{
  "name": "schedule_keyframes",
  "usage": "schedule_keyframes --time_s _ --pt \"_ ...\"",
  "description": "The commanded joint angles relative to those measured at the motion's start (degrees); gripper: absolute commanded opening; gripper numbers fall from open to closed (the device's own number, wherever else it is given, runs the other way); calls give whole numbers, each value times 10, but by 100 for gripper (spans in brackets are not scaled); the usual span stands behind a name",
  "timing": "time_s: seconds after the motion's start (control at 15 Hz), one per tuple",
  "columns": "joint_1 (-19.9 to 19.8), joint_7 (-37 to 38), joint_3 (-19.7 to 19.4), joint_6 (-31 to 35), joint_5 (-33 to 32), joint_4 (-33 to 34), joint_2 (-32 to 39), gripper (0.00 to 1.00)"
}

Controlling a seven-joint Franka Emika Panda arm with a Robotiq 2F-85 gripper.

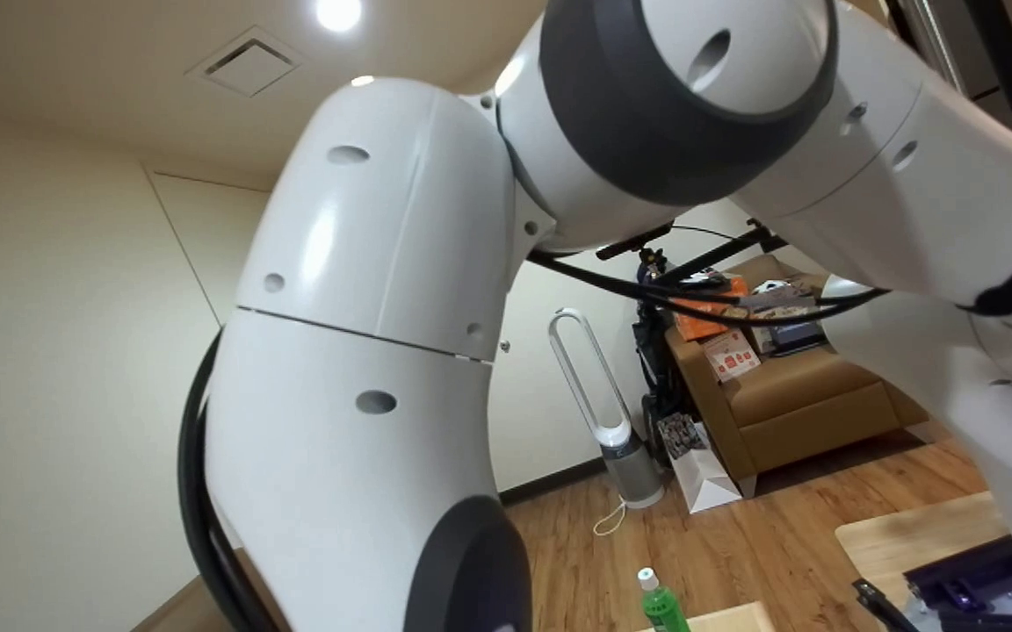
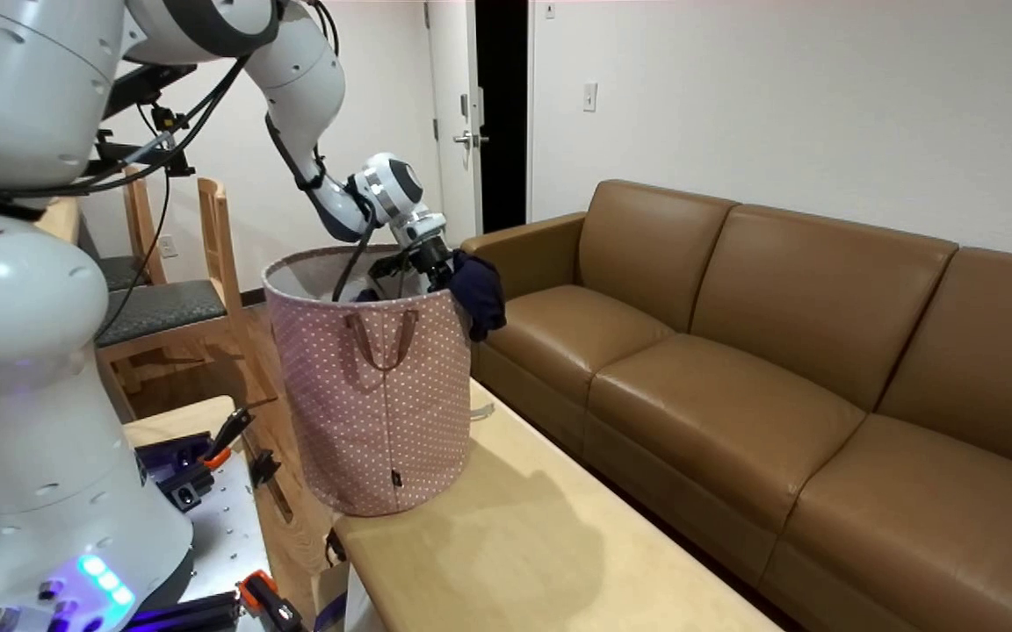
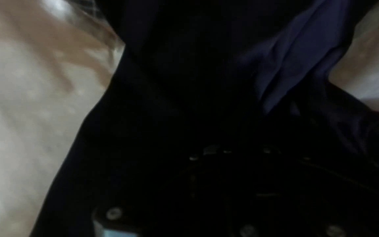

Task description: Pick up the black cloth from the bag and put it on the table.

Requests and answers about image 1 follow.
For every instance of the white paper bag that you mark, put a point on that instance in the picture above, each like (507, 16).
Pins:
(705, 479)

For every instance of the black tripod stand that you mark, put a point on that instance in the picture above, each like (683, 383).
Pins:
(651, 354)

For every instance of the orange box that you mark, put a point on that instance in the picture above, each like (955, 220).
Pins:
(693, 331)

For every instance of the bladeless tower fan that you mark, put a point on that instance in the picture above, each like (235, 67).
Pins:
(633, 467)

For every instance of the red and white box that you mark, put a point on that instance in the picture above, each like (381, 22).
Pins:
(733, 355)

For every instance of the printed picture box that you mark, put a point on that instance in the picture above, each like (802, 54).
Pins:
(791, 335)

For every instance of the brown armchair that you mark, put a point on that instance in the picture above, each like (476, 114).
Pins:
(810, 397)

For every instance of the green plastic bottle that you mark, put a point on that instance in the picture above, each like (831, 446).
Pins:
(661, 612)

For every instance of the round ceiling light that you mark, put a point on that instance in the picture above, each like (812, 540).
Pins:
(339, 13)

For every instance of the square ceiling vent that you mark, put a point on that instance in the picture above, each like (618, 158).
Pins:
(247, 63)

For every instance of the light wooden robot stand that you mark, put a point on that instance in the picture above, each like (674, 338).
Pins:
(917, 533)

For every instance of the black bar clamp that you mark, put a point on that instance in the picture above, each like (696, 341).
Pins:
(879, 605)

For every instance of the metal robot mounting plate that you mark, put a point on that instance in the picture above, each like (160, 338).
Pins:
(963, 585)

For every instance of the black camera on tripod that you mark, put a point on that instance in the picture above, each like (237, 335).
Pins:
(633, 244)

